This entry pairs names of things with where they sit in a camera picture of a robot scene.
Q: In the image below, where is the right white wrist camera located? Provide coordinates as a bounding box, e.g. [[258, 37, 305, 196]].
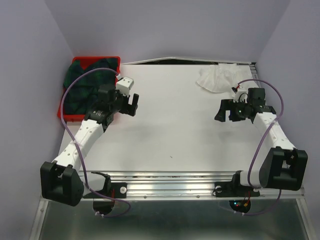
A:
[[231, 85, 248, 103]]

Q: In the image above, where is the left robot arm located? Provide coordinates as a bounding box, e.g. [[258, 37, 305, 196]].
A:
[[40, 77, 139, 207]]

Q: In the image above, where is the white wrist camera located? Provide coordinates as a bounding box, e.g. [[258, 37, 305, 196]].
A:
[[115, 76, 135, 97], [231, 85, 248, 103]]

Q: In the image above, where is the red plastic tray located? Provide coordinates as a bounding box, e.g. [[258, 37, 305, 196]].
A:
[[57, 56, 121, 123]]

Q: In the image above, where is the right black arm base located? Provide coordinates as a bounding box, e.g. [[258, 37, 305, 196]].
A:
[[211, 172, 261, 215]]

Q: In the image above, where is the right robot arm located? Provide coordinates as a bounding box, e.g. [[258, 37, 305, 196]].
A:
[[214, 87, 308, 195]]

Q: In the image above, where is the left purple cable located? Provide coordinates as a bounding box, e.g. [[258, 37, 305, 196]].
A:
[[58, 67, 132, 218]]

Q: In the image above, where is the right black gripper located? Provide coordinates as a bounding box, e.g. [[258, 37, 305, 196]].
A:
[[213, 98, 251, 122]]

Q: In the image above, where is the green plaid skirt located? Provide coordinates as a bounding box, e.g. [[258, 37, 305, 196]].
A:
[[62, 57, 120, 116]]

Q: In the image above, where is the white folded skirt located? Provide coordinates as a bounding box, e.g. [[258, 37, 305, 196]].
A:
[[195, 63, 252, 93]]

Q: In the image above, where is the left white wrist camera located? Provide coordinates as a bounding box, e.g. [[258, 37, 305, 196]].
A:
[[115, 76, 135, 97]]

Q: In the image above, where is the aluminium rail frame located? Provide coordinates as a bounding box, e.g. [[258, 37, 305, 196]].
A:
[[29, 57, 311, 240]]

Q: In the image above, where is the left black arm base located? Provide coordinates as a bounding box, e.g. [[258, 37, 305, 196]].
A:
[[82, 171, 131, 218]]

